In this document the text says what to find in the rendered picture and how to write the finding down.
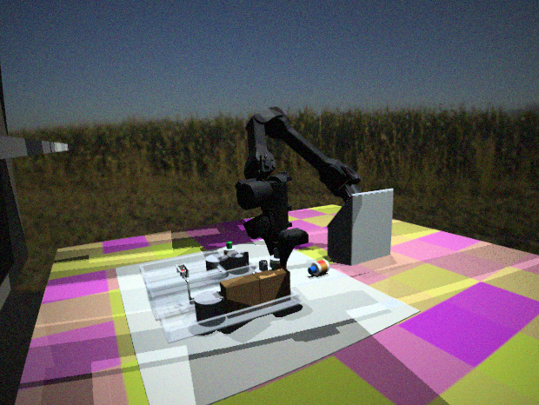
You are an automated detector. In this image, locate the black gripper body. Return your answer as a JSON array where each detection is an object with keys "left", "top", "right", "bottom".
[{"left": 261, "top": 202, "right": 309, "bottom": 248}]

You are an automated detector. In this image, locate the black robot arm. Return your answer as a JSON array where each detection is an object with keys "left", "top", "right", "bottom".
[{"left": 235, "top": 107, "right": 362, "bottom": 239}]

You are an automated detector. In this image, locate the dark grey cylinder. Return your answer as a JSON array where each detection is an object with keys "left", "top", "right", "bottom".
[
  {"left": 205, "top": 254, "right": 229, "bottom": 271},
  {"left": 226, "top": 250, "right": 249, "bottom": 269},
  {"left": 194, "top": 290, "right": 225, "bottom": 322}
]

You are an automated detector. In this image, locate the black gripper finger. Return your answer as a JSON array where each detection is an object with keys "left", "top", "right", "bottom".
[
  {"left": 260, "top": 233, "right": 277, "bottom": 256},
  {"left": 273, "top": 241, "right": 294, "bottom": 266}
]

